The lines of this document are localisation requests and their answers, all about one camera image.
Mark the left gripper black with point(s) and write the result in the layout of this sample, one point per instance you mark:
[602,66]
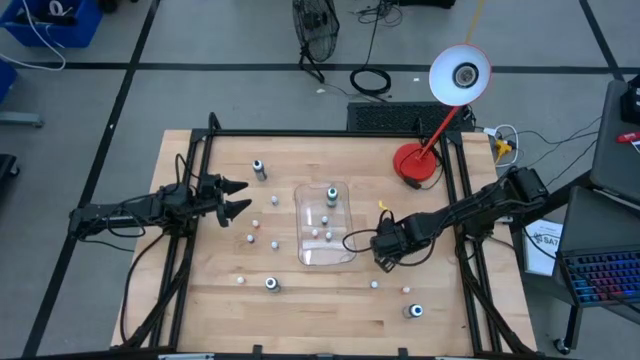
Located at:
[210,195]

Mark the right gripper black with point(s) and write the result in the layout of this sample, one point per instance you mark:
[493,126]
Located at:
[395,240]

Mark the small dark red dropper bottle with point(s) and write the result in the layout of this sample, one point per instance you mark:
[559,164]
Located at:
[250,238]

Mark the large blue food coloring bottle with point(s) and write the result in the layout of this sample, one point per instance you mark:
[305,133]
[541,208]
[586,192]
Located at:
[414,311]

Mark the large green food coloring bottle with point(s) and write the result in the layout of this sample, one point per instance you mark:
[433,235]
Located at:
[332,195]

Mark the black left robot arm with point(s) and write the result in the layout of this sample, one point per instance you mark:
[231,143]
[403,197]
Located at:
[125,212]

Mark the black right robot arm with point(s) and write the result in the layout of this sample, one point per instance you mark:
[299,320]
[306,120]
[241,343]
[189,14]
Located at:
[465,210]

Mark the clear plastic bin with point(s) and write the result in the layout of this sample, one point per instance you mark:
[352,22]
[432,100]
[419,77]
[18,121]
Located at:
[345,240]

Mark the black table clamp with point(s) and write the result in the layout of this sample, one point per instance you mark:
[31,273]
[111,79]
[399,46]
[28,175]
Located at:
[402,352]
[257,351]

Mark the red desk lamp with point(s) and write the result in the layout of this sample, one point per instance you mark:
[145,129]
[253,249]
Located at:
[414,162]

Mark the black perforated computer case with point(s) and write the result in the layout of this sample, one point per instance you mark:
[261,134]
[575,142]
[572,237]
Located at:
[390,117]

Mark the white printed paper sheet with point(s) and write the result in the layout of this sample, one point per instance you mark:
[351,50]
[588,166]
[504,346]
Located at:
[540,255]

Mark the yellow plug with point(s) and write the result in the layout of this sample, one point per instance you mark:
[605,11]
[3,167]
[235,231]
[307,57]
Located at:
[502,147]

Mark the black floor fan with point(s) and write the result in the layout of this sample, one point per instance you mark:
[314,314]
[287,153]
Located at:
[315,30]

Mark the black cart caster wheel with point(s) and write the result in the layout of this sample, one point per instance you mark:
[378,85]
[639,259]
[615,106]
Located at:
[562,345]

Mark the black laptop rainbow keyboard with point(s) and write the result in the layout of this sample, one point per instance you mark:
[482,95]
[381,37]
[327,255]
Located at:
[605,275]

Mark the grey metal foot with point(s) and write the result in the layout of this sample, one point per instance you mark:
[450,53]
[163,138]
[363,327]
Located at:
[20,119]

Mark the large blue plastic crate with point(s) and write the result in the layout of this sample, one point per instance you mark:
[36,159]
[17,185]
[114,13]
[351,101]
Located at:
[75,32]

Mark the black wheeled base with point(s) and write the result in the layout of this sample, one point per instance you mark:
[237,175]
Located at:
[6,167]

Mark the grey side table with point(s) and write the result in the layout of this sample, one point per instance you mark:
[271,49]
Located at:
[607,165]

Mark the blue plastic crate corner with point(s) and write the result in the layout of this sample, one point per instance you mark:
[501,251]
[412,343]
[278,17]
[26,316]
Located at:
[6,80]

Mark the black equipment base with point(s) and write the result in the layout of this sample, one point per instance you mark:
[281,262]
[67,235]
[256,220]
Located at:
[425,3]

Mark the red tool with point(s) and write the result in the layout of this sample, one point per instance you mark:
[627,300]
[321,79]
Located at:
[629,137]

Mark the black device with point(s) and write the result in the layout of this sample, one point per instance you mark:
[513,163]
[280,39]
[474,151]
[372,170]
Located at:
[631,100]

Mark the black aluminium table frame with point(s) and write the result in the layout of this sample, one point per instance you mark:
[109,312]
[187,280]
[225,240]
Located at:
[325,133]

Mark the silver metal bracket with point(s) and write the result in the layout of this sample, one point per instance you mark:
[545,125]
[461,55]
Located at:
[186,357]

